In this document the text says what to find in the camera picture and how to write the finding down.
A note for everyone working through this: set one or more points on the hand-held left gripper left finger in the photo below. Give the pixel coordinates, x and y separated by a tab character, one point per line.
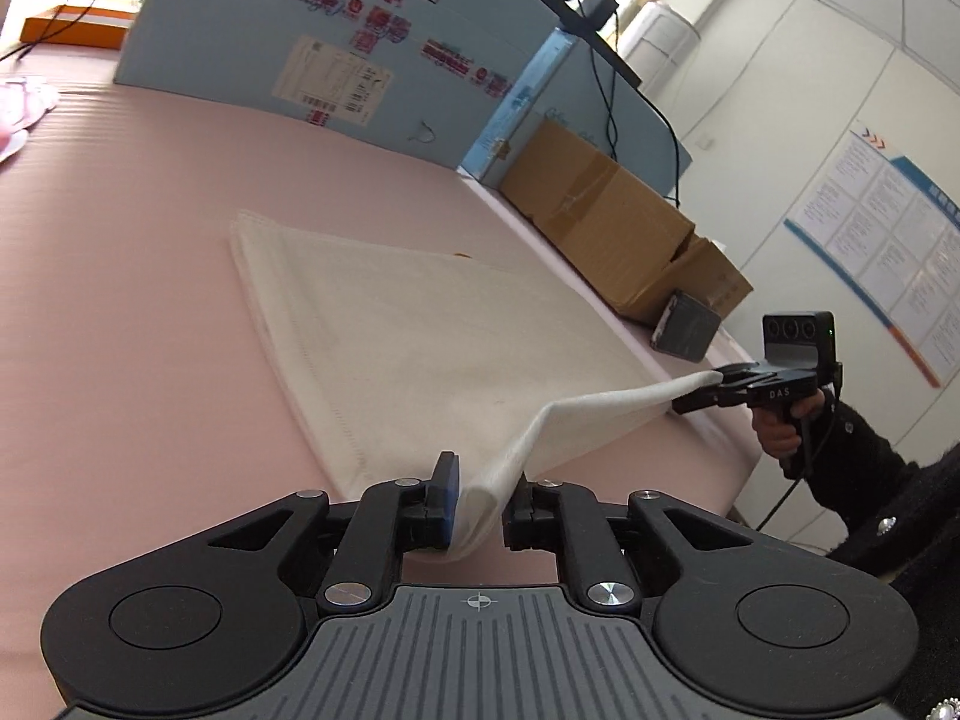
448	499

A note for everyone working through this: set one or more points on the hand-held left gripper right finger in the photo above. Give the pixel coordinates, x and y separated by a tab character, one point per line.
521	514

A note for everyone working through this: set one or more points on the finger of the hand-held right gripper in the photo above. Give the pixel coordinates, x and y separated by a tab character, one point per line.
694	401
735	373

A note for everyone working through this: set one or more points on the white cloth towel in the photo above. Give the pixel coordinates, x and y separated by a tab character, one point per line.
390	330

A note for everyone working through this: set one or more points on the person's right forearm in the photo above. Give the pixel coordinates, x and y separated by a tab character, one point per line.
855	457

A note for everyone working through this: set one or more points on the person's right hand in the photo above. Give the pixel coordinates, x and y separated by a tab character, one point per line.
772	431

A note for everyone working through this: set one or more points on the small grey box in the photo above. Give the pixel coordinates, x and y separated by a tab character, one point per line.
686	322

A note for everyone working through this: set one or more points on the open brown cardboard box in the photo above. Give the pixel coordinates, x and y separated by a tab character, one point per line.
600	210

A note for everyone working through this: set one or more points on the person's black clothing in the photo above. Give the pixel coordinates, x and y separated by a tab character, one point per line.
922	540

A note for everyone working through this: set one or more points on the narrow blue cardboard box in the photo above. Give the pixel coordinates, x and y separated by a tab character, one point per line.
540	105

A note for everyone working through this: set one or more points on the white air conditioner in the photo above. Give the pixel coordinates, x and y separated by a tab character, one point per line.
660	37

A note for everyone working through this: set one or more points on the black power supply block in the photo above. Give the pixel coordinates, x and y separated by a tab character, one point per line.
600	6

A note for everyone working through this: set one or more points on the large blue cardboard box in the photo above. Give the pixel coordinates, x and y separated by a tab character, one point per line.
225	52

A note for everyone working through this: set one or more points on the red paper-cut decoration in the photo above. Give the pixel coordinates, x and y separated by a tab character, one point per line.
22	109

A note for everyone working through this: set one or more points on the orange flat box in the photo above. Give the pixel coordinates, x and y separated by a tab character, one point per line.
75	30

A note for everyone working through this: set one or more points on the wall poster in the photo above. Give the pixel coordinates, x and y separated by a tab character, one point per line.
885	225

